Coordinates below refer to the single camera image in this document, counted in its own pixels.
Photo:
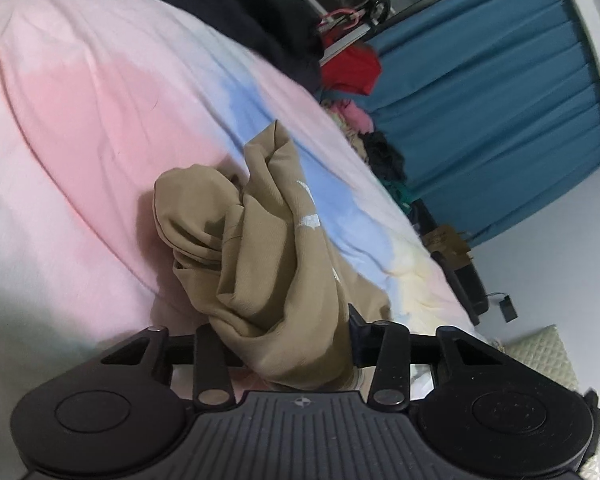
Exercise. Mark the pink clothes hanger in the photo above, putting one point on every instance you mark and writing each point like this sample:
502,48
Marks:
346,18

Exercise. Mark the green garment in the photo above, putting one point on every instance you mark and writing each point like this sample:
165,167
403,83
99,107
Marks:
399,194

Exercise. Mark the pastel tie-dye bed sheet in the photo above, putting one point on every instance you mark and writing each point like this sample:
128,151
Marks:
100,97

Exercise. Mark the tan printed t-shirt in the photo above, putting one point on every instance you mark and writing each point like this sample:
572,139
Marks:
255,259

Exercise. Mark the brown paper bag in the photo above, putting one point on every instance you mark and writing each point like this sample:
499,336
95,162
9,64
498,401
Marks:
449,243

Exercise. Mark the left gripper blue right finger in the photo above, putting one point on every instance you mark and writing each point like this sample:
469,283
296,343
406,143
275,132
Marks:
385,347

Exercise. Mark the quilted beige headboard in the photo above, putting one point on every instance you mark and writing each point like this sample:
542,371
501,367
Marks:
544,352

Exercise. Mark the black garment pile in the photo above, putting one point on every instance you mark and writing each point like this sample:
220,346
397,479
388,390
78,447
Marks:
385,161

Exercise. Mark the pink folded garment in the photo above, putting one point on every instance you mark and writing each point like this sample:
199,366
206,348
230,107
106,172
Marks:
354,116

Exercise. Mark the black sofa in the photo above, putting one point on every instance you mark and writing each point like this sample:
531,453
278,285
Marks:
465,282

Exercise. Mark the blue right curtain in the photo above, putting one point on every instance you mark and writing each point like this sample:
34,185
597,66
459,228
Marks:
494,106

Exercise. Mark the red t-shirt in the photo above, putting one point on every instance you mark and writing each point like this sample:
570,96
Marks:
355,70

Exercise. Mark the silver tripod stand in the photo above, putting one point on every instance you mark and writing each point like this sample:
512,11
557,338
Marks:
341,28

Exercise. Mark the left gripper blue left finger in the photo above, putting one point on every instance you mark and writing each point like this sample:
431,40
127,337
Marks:
213,389

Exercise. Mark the beige patterned garment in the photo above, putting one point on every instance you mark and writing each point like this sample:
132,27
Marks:
352,136

